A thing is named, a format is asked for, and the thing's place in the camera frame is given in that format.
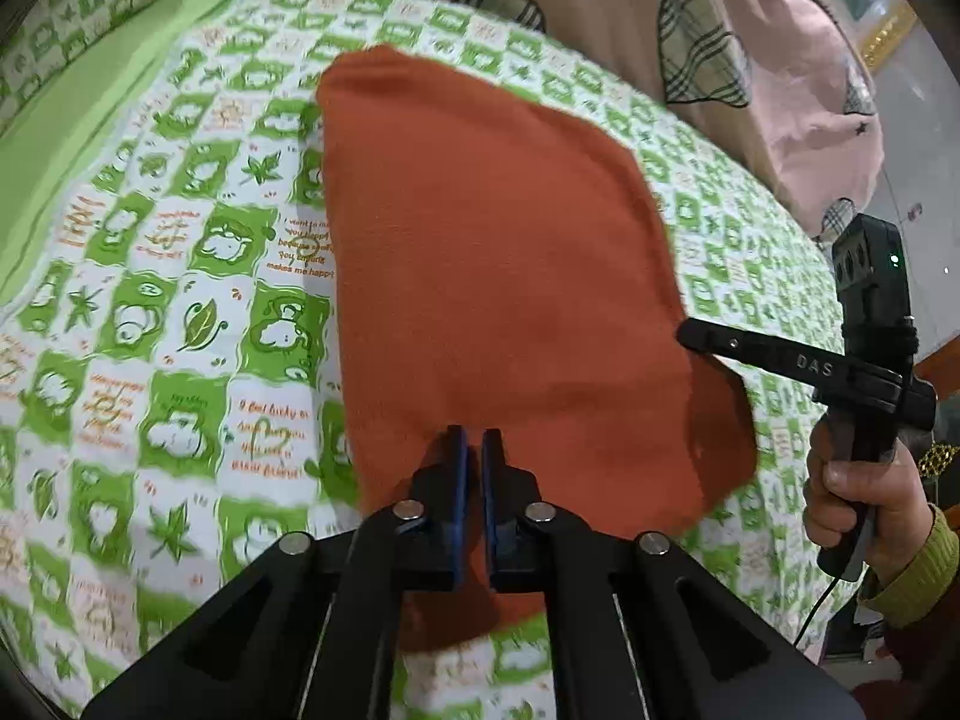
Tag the person's dark red garment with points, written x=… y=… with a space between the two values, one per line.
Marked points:
x=915 y=667

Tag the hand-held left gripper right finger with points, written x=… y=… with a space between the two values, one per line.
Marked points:
x=491 y=495

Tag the green checkered bedsheet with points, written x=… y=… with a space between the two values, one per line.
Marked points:
x=187 y=315

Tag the gold framed picture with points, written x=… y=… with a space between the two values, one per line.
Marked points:
x=885 y=30

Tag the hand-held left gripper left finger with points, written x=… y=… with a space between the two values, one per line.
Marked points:
x=456 y=495

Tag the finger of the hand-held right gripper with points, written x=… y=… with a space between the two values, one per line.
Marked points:
x=765 y=356

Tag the pink quilt with plaid hearts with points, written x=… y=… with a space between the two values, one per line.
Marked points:
x=600 y=0

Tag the orange knit sweater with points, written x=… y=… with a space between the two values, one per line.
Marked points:
x=487 y=240

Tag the person's right hand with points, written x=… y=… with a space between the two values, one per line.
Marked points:
x=896 y=514

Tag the person's right forearm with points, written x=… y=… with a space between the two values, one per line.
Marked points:
x=930 y=577

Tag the small green checkered pillow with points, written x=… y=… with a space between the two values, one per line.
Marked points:
x=52 y=15

